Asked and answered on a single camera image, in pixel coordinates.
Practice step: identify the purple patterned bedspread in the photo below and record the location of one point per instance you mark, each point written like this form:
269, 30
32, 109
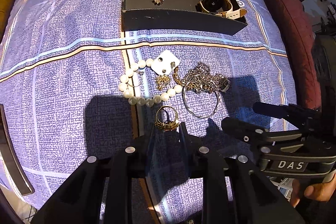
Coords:
61, 64

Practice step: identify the rose gold wristwatch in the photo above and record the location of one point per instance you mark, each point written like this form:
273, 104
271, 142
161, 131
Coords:
222, 8

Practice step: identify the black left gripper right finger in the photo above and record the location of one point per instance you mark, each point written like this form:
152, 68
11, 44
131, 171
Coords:
234, 190

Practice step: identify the gold flower brooch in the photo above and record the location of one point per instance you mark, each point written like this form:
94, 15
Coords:
157, 2

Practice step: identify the black rectangular jewelry tray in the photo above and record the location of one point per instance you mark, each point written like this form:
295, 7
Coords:
176, 15

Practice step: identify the gold filigree pendant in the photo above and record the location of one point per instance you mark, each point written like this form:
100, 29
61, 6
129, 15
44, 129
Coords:
162, 81

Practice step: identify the right hand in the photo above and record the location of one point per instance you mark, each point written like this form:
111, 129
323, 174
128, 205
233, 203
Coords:
319, 192

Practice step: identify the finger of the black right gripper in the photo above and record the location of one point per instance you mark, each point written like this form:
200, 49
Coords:
298, 116
254, 134

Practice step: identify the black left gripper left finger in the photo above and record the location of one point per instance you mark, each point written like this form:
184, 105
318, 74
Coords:
99, 190

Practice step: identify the thin silver bangle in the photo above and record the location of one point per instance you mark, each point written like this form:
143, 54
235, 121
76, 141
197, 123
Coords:
201, 105

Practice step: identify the white earring card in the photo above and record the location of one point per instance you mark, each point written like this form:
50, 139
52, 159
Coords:
165, 63

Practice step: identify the dark red pillow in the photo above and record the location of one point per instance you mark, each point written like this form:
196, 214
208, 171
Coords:
297, 36

